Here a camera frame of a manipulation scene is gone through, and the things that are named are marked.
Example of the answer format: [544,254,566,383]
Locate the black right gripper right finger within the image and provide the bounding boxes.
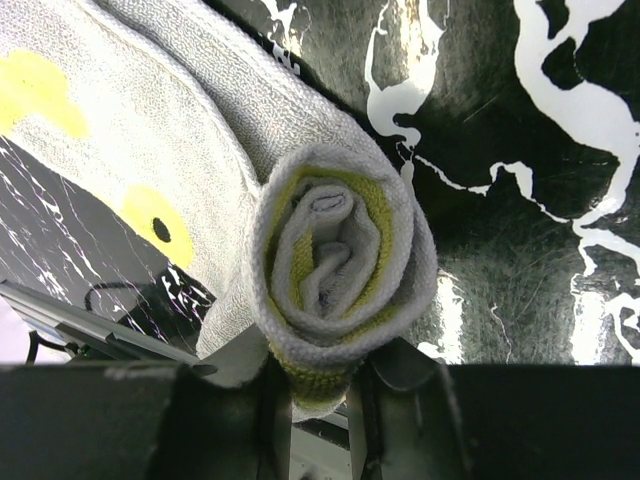
[347,342,639,479]

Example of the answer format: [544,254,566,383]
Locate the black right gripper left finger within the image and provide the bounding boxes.
[0,357,294,480]

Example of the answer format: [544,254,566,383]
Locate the yellow-green and grey towel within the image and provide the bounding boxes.
[1,1,437,422]

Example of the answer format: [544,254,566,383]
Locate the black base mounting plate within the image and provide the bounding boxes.
[1,280,217,376]

